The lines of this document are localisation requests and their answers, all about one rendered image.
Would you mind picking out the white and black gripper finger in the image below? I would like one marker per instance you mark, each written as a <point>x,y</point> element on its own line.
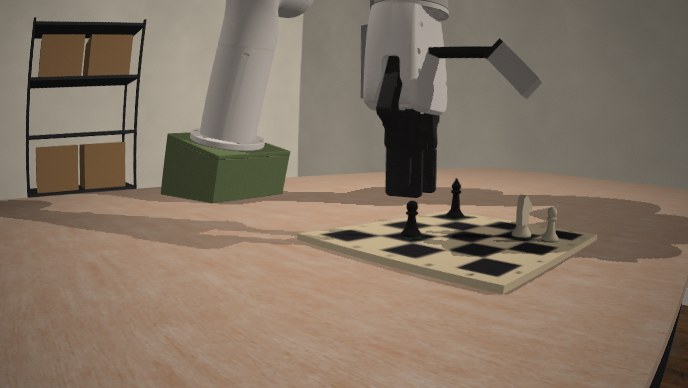
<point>428,142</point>
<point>404,161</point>

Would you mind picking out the black bishop chess piece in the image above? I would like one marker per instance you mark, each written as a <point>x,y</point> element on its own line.
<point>455,212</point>

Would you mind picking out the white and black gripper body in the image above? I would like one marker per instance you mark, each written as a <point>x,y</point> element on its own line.
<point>407,28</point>

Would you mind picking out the white knight chess piece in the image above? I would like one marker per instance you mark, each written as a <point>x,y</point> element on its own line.
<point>522,217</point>

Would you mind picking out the black pawn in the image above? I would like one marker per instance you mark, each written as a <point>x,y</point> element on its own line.
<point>411,230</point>

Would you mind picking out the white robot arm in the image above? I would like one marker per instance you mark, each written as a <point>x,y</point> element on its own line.
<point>240,75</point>

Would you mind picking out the white pawn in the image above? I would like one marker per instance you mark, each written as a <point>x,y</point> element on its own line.
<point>550,235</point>

